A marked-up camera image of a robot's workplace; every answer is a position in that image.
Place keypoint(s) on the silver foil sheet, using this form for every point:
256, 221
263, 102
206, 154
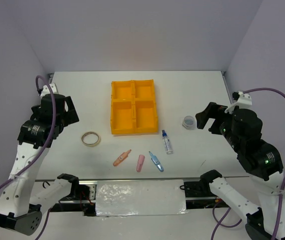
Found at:
140, 198

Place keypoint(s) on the small clear round container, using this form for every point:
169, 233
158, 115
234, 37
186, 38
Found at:
188, 122

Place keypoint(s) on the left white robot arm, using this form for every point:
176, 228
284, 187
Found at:
19, 210

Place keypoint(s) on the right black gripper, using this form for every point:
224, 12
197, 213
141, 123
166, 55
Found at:
212, 109

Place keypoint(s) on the masking tape roll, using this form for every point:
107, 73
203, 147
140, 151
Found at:
90, 139

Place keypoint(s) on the small spray bottle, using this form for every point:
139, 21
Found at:
167, 143

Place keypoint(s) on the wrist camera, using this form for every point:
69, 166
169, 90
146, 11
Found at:
242, 101
47, 90

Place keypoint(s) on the yellow four-compartment tray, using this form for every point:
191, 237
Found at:
133, 108

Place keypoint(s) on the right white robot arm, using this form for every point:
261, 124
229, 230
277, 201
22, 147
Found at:
261, 160

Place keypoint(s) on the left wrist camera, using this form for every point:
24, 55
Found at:
47, 90

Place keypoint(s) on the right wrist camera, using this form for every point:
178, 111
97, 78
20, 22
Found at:
242, 101

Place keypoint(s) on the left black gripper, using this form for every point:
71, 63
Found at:
70, 116

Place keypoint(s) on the metal base rail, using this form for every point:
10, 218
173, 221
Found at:
48, 197

